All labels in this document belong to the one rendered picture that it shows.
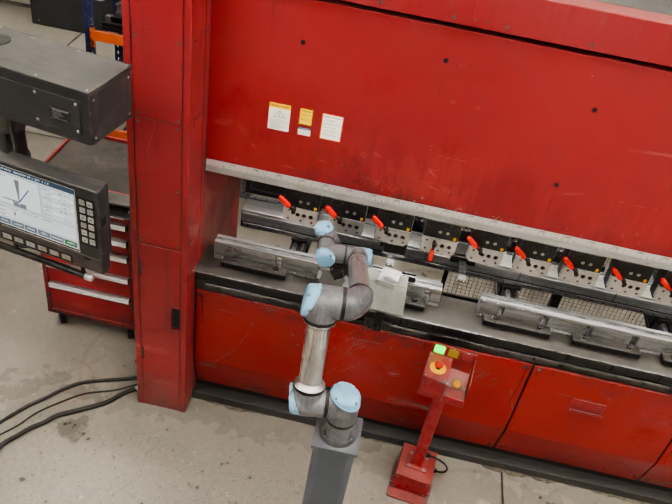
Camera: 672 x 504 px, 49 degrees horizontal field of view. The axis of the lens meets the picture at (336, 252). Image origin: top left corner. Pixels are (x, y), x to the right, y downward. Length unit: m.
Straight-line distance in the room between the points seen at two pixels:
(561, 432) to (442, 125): 1.66
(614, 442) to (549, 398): 0.42
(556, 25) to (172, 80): 1.34
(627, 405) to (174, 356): 2.11
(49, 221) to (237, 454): 1.59
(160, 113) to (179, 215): 0.45
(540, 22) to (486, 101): 0.34
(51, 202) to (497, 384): 2.08
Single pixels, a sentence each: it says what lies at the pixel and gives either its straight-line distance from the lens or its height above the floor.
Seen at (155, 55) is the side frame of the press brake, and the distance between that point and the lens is 2.73.
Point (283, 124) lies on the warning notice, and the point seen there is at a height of 1.63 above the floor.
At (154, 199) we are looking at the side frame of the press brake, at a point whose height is 1.29.
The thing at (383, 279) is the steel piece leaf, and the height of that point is 1.00.
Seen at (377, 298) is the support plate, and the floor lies 1.00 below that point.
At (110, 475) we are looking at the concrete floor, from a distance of 3.70.
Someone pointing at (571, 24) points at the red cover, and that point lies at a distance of 2.68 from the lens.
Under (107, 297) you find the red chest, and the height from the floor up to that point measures 0.34.
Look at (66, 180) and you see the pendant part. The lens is 2.61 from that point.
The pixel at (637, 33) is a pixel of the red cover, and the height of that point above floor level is 2.25.
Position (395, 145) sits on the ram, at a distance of 2.89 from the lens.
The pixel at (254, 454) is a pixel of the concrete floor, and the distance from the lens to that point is 3.75.
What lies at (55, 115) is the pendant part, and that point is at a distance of 2.51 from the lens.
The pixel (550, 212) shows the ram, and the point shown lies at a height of 1.49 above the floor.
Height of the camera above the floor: 3.03
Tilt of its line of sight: 38 degrees down
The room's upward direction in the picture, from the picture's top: 10 degrees clockwise
